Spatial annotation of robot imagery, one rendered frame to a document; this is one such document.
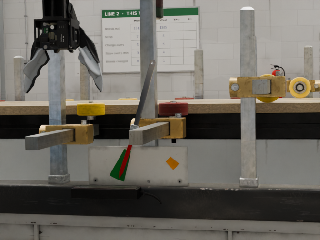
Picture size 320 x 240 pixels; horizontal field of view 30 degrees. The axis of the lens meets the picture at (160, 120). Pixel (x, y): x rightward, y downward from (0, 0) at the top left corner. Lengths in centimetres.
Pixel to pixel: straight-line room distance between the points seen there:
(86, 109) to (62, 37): 60
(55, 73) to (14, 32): 767
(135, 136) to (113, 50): 760
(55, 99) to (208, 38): 718
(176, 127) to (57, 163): 33
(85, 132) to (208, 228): 40
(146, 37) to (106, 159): 33
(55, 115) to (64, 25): 51
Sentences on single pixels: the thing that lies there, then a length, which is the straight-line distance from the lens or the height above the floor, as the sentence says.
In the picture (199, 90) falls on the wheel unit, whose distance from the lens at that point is 258.
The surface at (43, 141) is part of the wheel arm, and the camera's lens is 137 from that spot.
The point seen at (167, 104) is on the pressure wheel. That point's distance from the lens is 159.
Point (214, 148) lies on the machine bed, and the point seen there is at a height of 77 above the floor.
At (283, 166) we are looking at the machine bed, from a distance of 170.
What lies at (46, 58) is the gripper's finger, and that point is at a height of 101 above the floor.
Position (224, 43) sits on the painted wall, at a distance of 869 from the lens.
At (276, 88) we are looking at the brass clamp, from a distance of 146.
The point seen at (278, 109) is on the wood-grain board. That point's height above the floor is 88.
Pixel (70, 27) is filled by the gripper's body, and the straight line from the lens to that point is 111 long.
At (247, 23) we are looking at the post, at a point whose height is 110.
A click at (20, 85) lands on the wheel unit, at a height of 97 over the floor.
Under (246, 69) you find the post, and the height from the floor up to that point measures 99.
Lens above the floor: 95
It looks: 3 degrees down
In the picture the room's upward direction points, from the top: 1 degrees counter-clockwise
